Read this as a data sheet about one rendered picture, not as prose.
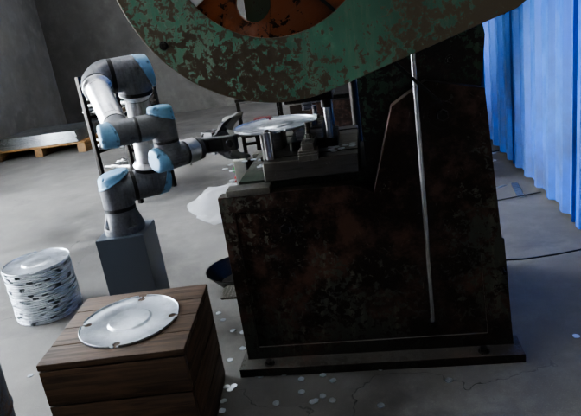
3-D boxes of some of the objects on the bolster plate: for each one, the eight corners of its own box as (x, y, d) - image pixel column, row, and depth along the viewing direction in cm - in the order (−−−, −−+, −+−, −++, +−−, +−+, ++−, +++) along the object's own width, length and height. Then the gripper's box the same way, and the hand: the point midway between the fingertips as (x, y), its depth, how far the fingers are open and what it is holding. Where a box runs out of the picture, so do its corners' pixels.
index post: (265, 161, 177) (261, 131, 175) (267, 158, 180) (263, 129, 177) (274, 159, 177) (270, 130, 174) (276, 157, 180) (271, 128, 177)
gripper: (180, 117, 174) (229, 104, 187) (192, 177, 180) (239, 161, 193) (196, 118, 168) (245, 104, 181) (208, 180, 174) (255, 163, 187)
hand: (248, 133), depth 185 cm, fingers open, 14 cm apart
